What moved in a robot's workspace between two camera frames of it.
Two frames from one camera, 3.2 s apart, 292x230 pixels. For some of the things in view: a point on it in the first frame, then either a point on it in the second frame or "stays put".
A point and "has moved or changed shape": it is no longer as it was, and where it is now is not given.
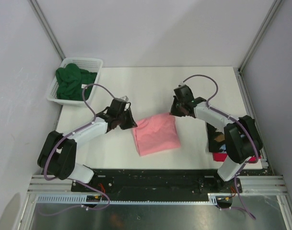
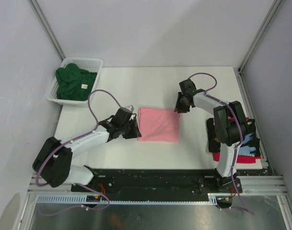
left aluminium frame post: [44, 22] stays put
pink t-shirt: [157, 134] has moved or changed shape
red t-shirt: [221, 156] stays put
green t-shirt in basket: [70, 80] stays put
